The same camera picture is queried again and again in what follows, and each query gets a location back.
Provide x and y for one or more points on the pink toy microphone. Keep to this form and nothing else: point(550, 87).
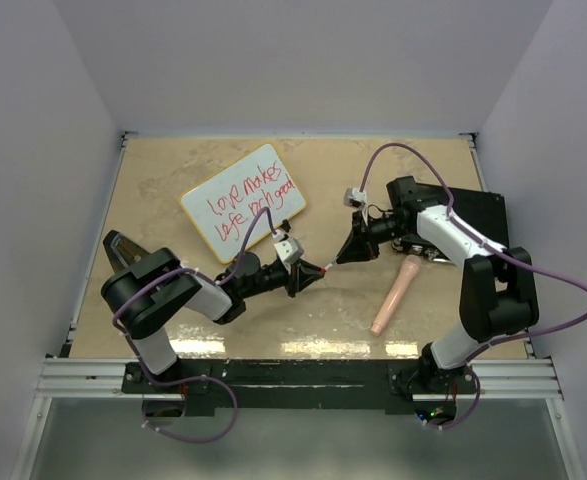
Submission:
point(409, 269)

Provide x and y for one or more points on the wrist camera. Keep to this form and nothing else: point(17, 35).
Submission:
point(355, 198)
point(288, 249)

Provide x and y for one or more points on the black base bar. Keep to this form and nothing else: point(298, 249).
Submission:
point(202, 386)

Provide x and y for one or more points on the black hard case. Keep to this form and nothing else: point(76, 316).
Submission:
point(484, 211)

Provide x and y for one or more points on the yellow framed whiteboard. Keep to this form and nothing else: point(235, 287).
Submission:
point(223, 207)

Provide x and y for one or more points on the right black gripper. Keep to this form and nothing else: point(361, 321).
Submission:
point(358, 247)

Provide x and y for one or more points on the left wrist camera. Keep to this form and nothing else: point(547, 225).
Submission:
point(288, 249)

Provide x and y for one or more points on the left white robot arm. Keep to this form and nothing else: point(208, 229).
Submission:
point(146, 295)

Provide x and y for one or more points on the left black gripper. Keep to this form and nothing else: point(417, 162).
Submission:
point(302, 273)

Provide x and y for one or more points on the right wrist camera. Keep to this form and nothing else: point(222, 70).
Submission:
point(355, 198)

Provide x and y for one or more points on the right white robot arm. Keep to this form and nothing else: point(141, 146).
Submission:
point(498, 294)

